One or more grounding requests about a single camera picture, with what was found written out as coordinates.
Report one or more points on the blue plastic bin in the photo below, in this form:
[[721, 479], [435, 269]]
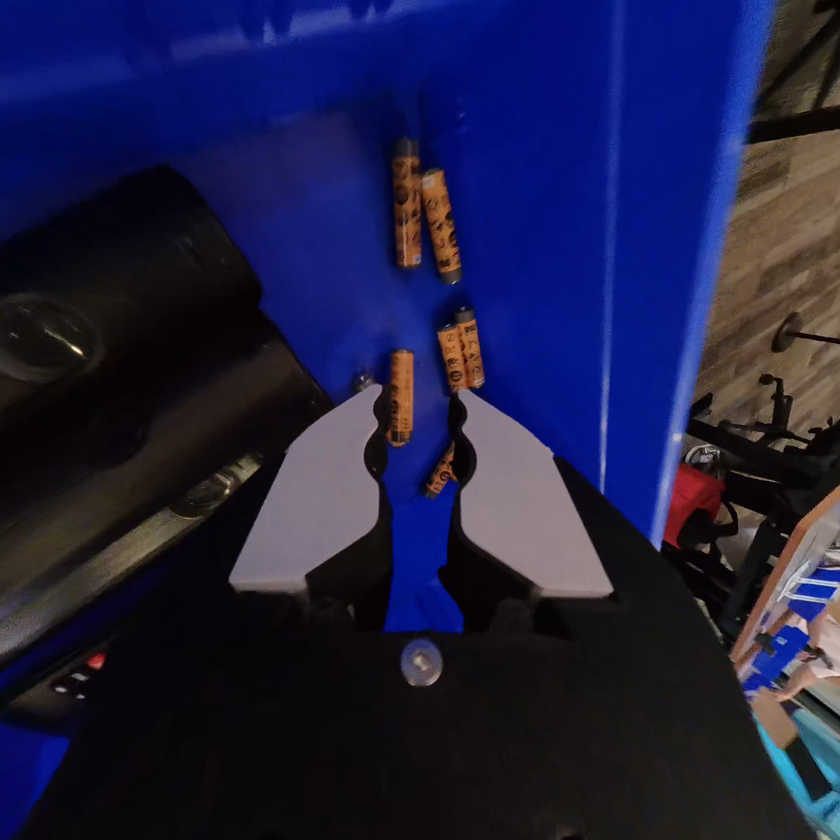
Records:
[[538, 197]]

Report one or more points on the red bag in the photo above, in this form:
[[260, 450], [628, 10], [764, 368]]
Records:
[[695, 499]]

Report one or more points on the small blue storage bin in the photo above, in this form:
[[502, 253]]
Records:
[[787, 630]]

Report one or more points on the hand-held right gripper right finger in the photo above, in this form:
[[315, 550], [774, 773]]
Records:
[[525, 518]]

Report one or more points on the black post round base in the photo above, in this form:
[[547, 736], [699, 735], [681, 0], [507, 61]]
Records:
[[787, 333]]

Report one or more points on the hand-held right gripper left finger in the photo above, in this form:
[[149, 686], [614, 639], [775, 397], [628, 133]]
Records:
[[308, 512]]

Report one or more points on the wooden side table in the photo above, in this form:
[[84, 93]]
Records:
[[787, 544]]

